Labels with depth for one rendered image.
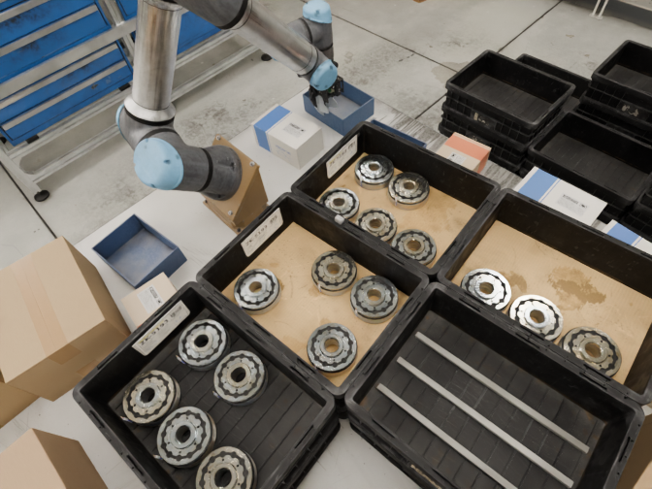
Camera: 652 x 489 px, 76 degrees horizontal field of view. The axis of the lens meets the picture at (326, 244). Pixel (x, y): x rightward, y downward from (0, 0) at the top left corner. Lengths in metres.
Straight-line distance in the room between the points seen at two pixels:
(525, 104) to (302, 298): 1.37
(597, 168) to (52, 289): 1.88
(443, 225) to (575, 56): 2.36
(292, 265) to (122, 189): 1.73
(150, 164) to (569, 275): 0.98
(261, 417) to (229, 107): 2.24
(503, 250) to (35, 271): 1.11
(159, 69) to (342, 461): 0.93
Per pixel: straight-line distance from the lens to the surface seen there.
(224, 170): 1.14
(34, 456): 1.03
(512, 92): 2.05
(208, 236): 1.28
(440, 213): 1.09
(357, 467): 0.99
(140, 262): 1.30
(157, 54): 1.05
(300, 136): 1.34
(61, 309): 1.13
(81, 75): 2.62
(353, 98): 1.58
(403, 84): 2.86
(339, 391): 0.78
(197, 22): 2.83
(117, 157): 2.81
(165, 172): 1.04
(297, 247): 1.03
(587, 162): 2.00
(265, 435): 0.88
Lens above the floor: 1.68
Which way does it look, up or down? 56 degrees down
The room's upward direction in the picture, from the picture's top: 8 degrees counter-clockwise
